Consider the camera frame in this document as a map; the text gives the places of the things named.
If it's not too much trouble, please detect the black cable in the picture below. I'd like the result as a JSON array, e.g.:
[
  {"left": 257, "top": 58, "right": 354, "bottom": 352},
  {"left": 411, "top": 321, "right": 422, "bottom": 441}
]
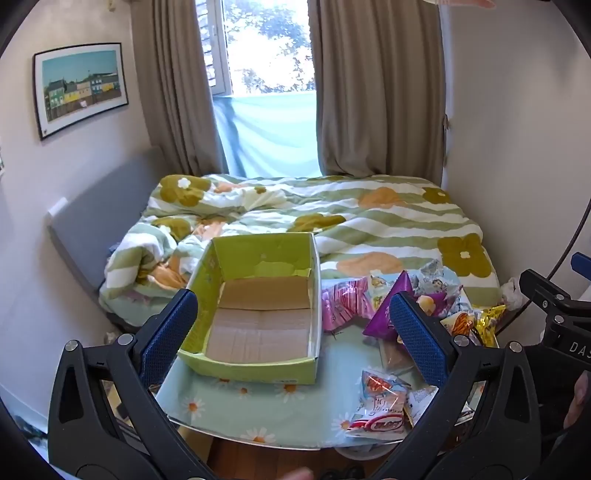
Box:
[{"left": 496, "top": 194, "right": 591, "bottom": 335}]

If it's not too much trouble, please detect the white plastic bag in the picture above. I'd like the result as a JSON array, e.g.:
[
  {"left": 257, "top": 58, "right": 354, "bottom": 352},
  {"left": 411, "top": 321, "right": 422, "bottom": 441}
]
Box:
[{"left": 501, "top": 277, "right": 528, "bottom": 311}]

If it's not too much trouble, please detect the orange snack packet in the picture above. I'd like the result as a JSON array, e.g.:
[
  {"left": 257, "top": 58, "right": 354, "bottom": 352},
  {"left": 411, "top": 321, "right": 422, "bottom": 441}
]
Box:
[{"left": 442, "top": 311, "right": 483, "bottom": 343}]

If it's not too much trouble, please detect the clear packet orange print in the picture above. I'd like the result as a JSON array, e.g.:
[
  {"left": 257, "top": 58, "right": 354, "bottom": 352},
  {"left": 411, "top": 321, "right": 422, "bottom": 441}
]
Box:
[{"left": 360, "top": 368, "right": 413, "bottom": 416}]

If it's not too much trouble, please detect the white blue snack packet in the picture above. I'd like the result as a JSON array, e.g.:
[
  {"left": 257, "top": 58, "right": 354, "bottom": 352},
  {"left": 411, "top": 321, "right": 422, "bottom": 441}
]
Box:
[{"left": 405, "top": 385, "right": 439, "bottom": 425}]

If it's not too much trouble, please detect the grey white snack packet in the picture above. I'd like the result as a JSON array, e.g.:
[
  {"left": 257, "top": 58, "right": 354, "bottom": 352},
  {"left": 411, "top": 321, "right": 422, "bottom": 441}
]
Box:
[{"left": 411, "top": 258, "right": 464, "bottom": 319}]

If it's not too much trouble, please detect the grey padded headboard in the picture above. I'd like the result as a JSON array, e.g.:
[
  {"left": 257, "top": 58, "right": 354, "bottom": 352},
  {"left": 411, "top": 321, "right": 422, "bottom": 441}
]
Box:
[{"left": 45, "top": 147, "right": 167, "bottom": 296}]

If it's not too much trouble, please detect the striped floral duvet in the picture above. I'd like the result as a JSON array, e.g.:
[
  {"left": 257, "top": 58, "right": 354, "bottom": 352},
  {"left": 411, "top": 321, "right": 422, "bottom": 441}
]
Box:
[{"left": 99, "top": 173, "right": 502, "bottom": 333}]

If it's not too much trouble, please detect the green cardboard box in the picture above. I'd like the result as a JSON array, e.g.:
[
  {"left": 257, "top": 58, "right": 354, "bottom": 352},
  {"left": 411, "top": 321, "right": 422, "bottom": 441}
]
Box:
[{"left": 177, "top": 232, "right": 322, "bottom": 385}]

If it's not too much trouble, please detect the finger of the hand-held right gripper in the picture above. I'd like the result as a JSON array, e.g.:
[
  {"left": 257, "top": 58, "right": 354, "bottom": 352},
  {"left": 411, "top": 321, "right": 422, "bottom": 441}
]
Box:
[
  {"left": 518, "top": 269, "right": 591, "bottom": 324},
  {"left": 571, "top": 252, "right": 591, "bottom": 283}
]

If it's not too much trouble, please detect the green cartoon snack packet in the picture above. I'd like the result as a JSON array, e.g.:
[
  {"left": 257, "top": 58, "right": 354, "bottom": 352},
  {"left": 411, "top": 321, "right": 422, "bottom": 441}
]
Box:
[{"left": 365, "top": 274, "right": 399, "bottom": 319}]

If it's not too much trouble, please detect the purple snack packet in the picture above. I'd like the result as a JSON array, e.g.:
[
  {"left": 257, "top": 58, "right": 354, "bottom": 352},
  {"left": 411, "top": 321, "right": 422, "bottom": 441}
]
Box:
[{"left": 362, "top": 270, "right": 416, "bottom": 344}]

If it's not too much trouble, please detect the window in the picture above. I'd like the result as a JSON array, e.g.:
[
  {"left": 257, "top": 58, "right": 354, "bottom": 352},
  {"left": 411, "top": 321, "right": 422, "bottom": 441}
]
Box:
[{"left": 198, "top": 0, "right": 317, "bottom": 100}]

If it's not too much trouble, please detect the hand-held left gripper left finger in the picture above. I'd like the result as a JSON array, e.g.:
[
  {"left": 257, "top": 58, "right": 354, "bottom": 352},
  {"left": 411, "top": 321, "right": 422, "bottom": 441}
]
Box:
[{"left": 47, "top": 288, "right": 218, "bottom": 480}]

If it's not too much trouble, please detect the person's right hand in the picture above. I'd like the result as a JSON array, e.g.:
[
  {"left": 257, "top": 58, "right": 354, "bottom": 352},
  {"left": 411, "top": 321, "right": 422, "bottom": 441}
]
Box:
[{"left": 564, "top": 371, "right": 591, "bottom": 430}]

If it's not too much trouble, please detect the framed houses picture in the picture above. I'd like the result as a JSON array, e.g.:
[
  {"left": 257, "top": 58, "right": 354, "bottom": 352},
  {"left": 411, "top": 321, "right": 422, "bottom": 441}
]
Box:
[{"left": 32, "top": 42, "right": 130, "bottom": 141}]

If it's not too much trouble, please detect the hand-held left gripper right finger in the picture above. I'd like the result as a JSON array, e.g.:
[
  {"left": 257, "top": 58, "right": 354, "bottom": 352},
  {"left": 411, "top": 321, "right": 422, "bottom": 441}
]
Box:
[{"left": 369, "top": 291, "right": 543, "bottom": 480}]

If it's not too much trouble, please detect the translucent cake packet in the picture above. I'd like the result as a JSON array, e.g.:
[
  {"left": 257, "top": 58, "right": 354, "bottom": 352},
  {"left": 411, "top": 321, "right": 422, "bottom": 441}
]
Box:
[{"left": 379, "top": 342, "right": 416, "bottom": 376}]

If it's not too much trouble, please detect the red white snack packet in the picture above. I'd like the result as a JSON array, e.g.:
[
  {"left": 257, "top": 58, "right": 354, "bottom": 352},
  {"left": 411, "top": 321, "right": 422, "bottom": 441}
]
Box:
[{"left": 346, "top": 408, "right": 416, "bottom": 439}]

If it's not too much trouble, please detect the beige curtain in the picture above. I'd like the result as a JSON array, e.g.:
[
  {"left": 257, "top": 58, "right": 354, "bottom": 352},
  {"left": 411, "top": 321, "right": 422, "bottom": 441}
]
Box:
[
  {"left": 307, "top": 0, "right": 446, "bottom": 178},
  {"left": 130, "top": 0, "right": 227, "bottom": 178}
]

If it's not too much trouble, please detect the teal sheer cloth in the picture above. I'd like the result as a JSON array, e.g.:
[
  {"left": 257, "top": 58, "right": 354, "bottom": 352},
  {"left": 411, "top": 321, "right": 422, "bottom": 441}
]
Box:
[{"left": 212, "top": 91, "right": 324, "bottom": 178}]

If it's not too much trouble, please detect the pink striped snack packet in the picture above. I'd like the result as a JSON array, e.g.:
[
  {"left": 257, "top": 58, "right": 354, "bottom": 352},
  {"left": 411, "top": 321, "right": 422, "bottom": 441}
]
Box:
[{"left": 322, "top": 279, "right": 377, "bottom": 334}]

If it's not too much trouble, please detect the yellow snack packet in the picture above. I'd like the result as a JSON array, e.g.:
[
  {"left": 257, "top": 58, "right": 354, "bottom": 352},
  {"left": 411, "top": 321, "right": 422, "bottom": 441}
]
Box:
[{"left": 475, "top": 305, "right": 507, "bottom": 347}]

